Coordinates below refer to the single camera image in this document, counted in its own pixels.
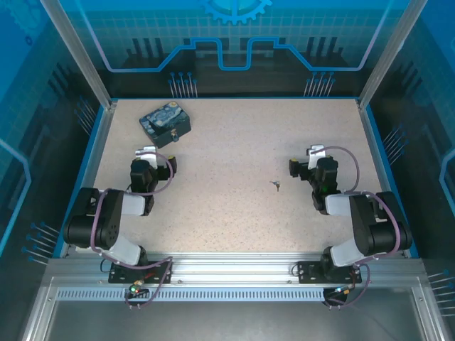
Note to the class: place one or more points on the starry night print box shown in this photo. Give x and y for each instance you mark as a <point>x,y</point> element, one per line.
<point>165,120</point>

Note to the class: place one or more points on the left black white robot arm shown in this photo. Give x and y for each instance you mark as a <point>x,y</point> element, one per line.
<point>106,227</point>

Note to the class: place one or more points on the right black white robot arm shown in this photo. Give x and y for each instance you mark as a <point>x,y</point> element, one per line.
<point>366,227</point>

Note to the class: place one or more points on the connector with green light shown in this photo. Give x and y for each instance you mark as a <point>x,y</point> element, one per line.
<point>136,288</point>

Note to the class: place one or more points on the connector with orange plug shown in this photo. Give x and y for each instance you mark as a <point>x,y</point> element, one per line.
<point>345,291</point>

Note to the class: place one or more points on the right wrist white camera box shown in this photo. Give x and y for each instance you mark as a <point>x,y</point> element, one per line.
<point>314,154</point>

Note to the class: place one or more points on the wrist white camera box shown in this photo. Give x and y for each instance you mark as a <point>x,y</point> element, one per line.
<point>314,154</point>
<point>149,154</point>

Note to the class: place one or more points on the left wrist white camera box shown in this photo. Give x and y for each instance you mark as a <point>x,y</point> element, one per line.
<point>149,154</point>

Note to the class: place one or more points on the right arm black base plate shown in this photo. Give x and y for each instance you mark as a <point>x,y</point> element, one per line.
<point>309,271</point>

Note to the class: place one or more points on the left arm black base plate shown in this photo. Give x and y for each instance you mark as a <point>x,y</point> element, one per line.
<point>121,273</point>

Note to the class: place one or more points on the aluminium mounting rail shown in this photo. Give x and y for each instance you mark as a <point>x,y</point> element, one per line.
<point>231,266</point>

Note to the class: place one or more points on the aluminium frame post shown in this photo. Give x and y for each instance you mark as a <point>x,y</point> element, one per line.
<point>387,60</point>
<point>81,60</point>

